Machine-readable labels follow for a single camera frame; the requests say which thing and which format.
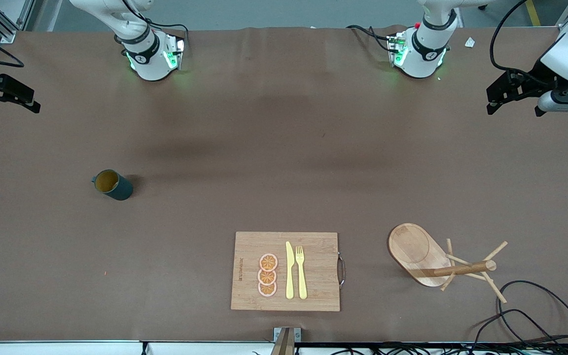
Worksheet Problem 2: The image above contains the bamboo cutting board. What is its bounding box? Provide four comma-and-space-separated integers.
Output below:
231, 232, 347, 312

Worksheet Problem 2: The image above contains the teal cup yellow inside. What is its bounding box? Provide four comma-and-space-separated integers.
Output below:
91, 169, 134, 201

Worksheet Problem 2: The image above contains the yellow plastic fork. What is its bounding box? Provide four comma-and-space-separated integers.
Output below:
296, 246, 308, 300

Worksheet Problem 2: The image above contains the wooden cup rack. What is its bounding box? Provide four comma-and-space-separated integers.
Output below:
388, 223, 509, 304

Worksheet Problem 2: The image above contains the black arm base cable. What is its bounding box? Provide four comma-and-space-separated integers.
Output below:
136, 17, 189, 37
347, 25, 393, 50

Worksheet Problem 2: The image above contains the black looped cable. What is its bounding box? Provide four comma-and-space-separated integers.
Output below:
470, 309, 568, 355
497, 280, 568, 352

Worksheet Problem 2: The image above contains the aluminium camera mount profile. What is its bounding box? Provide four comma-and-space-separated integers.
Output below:
273, 326, 302, 355

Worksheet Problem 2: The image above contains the yellow plastic knife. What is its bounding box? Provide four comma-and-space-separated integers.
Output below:
285, 241, 295, 300

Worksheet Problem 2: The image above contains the green-lit arm base box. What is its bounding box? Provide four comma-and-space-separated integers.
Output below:
165, 35, 186, 71
388, 34, 408, 67

